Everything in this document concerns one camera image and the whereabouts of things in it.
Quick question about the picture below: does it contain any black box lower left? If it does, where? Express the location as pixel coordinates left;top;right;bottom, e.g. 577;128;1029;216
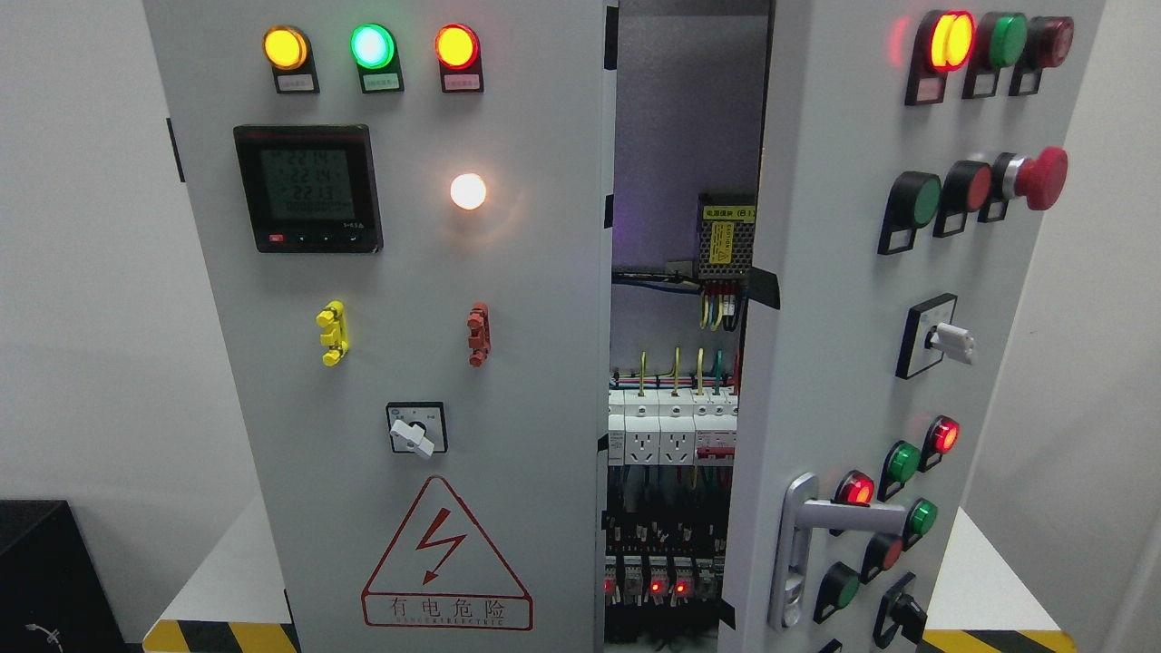
1;500;127;652

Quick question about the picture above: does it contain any white rotary selector switch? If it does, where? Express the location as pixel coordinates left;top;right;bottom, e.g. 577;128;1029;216
385;401;448;460

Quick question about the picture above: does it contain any white rotary switch right door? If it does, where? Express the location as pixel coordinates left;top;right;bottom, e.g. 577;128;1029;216
895;293;975;379

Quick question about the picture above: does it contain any red indicator lamp left door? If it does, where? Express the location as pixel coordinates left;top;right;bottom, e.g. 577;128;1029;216
433;24;484;93

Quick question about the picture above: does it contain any red terminal post block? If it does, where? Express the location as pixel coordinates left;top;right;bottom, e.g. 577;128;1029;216
467;302;491;368

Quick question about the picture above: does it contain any lit red lamp right door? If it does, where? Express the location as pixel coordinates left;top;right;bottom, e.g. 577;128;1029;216
904;10;975;106

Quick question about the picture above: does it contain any white glowing indicator lamp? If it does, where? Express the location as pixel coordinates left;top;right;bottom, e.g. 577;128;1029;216
449;172;488;210

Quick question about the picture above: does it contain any yellow indicator lamp left door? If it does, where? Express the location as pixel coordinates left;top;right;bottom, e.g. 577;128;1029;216
262;24;319;94

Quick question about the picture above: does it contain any red electric hazard warning sticker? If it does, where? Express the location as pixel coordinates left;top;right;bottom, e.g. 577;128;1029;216
362;475;533;631

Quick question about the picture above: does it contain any perforated metal power supply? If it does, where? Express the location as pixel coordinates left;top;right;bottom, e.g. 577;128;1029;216
695;191;757;280

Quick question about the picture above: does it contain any lower relay terminal row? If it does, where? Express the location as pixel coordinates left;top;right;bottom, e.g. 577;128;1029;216
601;510;727;645

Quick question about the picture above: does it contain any silver door lever handle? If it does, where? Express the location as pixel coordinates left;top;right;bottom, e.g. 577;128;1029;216
767;473;909;629

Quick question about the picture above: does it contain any grey cabinet door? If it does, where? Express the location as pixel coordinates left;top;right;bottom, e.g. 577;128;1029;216
717;1;1106;652
144;1;616;652

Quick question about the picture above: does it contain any black digital power meter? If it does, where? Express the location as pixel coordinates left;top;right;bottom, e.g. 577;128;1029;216
233;124;383;254

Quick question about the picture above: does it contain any yellow terminal post block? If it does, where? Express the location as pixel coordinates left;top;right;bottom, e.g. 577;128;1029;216
316;300;349;367

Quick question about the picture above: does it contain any green indicator lamp left door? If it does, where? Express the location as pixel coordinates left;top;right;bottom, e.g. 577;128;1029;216
349;24;404;93

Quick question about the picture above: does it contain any red mushroom emergency stop button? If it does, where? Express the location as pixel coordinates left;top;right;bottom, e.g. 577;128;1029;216
978;146;1068;223

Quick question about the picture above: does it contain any white socket breaker row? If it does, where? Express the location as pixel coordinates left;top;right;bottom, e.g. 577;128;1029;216
607;388;738;467

